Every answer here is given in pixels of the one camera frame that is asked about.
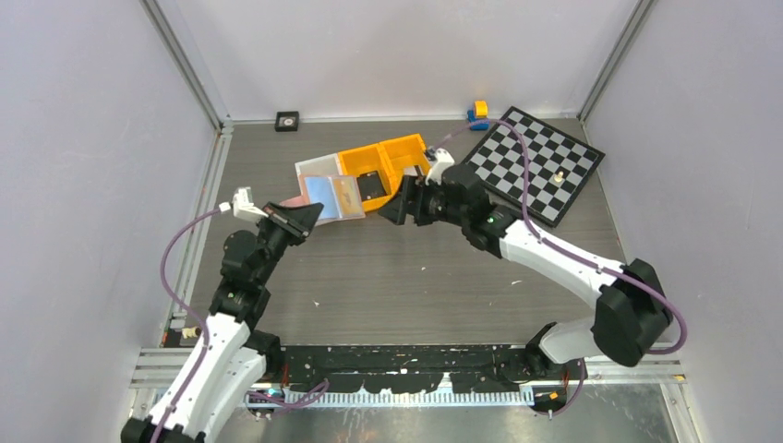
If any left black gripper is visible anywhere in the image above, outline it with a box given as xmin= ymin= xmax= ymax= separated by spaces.
xmin=255 ymin=202 xmax=322 ymax=285

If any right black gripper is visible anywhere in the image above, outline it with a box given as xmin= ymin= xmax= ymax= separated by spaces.
xmin=379 ymin=175 xmax=468 ymax=228

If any tan leather card holder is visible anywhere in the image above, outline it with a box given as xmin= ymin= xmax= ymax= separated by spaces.
xmin=282 ymin=175 xmax=366 ymax=225

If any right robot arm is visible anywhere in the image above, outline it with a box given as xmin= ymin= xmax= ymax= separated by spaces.
xmin=379 ymin=165 xmax=673 ymax=379

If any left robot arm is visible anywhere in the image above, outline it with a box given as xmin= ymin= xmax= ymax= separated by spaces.
xmin=120 ymin=202 xmax=324 ymax=442

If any black card in bin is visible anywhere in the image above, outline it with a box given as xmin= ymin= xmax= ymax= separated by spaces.
xmin=356 ymin=171 xmax=388 ymax=201

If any right orange plastic bin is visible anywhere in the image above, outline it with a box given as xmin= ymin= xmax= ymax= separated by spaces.
xmin=379 ymin=134 xmax=430 ymax=178

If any orange plastic bin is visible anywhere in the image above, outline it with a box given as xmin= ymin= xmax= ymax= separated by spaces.
xmin=379 ymin=134 xmax=430 ymax=178
xmin=338 ymin=143 xmax=400 ymax=212

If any left orange plastic bin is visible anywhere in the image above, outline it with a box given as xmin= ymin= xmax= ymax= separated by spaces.
xmin=338 ymin=143 xmax=400 ymax=212

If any white plastic bin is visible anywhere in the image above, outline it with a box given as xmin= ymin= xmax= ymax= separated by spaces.
xmin=295 ymin=153 xmax=343 ymax=187

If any small black square device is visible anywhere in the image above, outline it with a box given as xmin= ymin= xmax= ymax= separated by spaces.
xmin=274 ymin=111 xmax=300 ymax=132

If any blue and yellow toy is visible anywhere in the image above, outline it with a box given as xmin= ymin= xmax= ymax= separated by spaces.
xmin=466 ymin=101 xmax=489 ymax=131

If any black and white chessboard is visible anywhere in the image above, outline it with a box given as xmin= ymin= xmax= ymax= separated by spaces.
xmin=463 ymin=106 xmax=605 ymax=228

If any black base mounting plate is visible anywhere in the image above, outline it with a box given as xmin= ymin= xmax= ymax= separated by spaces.
xmin=259 ymin=344 xmax=581 ymax=394

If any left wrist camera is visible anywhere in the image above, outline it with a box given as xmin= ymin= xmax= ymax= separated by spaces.
xmin=218 ymin=186 xmax=268 ymax=223

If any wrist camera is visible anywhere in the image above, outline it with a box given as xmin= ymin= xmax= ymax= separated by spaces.
xmin=425 ymin=147 xmax=454 ymax=186
xmin=218 ymin=186 xmax=268 ymax=223

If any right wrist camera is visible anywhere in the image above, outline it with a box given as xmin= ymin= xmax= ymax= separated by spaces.
xmin=425 ymin=147 xmax=454 ymax=186

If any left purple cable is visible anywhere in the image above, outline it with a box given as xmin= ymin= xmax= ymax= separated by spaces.
xmin=150 ymin=208 xmax=331 ymax=443

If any cream chess piece near rail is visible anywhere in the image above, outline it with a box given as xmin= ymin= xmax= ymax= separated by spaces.
xmin=180 ymin=327 xmax=201 ymax=340

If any aluminium front rail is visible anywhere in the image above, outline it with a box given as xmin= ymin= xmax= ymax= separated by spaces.
xmin=129 ymin=341 xmax=688 ymax=390

